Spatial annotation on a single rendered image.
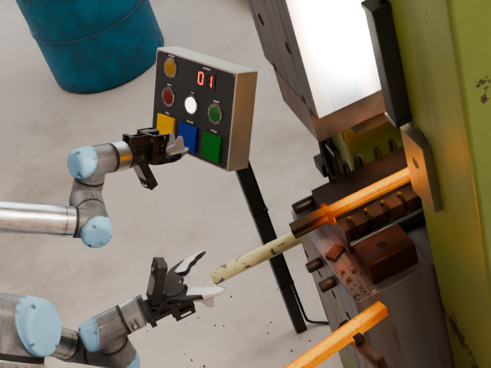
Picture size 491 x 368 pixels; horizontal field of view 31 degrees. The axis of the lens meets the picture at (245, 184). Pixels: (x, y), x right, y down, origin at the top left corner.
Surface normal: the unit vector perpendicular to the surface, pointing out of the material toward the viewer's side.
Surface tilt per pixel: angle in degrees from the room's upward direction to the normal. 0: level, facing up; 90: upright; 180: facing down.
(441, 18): 90
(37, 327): 86
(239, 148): 90
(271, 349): 0
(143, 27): 90
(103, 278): 0
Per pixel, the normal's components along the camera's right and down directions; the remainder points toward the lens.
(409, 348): 0.35, 0.53
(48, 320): 0.91, -0.08
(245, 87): 0.70, 0.30
